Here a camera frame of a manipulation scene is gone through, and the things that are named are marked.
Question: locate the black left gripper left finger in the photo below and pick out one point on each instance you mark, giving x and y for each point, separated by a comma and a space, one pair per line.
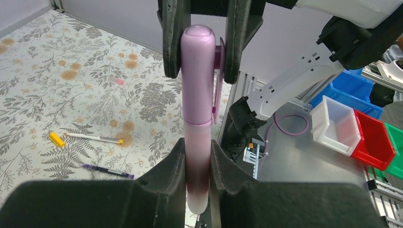
154, 200

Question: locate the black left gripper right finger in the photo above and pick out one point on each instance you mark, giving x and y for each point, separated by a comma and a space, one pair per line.
239, 201

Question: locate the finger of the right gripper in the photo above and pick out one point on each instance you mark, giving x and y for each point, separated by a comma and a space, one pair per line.
174, 16
244, 18

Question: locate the purple highlighter cap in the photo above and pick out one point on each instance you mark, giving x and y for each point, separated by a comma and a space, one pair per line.
202, 69

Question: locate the pink highlighter pen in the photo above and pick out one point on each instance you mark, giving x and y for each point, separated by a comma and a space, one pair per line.
197, 140

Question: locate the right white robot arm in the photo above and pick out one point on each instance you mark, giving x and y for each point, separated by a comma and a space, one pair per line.
357, 33

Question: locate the dark purple pen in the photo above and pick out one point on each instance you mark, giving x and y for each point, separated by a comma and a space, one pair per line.
109, 171

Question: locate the white plastic bin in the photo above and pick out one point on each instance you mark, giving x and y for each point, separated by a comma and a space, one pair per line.
334, 126

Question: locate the blue plastic bin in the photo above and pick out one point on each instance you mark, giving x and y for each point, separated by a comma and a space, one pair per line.
352, 89

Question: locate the red plastic bin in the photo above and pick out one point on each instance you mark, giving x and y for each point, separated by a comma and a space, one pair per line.
375, 148

